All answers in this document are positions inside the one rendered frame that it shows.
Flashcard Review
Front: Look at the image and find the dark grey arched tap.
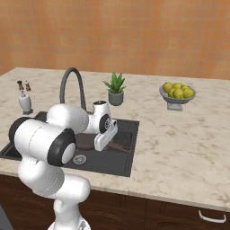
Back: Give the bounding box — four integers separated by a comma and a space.
58, 66, 89, 114

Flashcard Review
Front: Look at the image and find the white cupboard handle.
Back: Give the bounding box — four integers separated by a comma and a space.
198, 209, 227, 225

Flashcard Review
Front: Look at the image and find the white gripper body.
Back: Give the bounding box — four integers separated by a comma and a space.
93, 120, 119, 152

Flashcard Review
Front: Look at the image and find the dark grey sink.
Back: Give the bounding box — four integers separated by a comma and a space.
0, 111, 140, 178

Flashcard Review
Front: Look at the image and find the dark wood cupboard door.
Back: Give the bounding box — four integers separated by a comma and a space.
163, 199, 230, 230

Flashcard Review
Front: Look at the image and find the brown pepper shaker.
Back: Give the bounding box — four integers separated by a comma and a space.
16, 79, 25, 92

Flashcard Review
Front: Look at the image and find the green plant in grey pot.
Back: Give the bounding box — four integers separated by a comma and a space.
102, 71, 127, 107

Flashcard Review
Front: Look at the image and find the grey fruit bowl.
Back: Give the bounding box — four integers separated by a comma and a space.
158, 84, 197, 111

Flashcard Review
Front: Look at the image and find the dark wood cupboard panel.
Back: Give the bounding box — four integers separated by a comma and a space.
78, 189, 148, 230

